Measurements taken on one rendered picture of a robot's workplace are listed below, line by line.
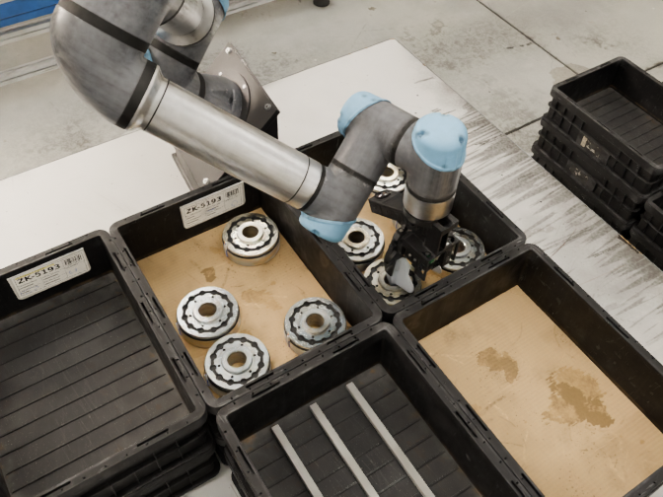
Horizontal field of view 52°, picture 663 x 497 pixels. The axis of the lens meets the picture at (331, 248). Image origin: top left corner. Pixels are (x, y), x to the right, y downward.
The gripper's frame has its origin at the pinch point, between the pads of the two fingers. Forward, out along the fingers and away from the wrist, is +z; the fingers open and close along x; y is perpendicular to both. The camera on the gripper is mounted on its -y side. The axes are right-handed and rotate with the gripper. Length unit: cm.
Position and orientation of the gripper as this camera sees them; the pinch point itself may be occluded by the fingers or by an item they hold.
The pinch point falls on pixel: (404, 274)
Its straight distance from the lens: 121.3
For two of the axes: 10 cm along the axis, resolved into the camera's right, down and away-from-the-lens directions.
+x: 7.8, -4.7, 4.1
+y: 6.2, 6.2, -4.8
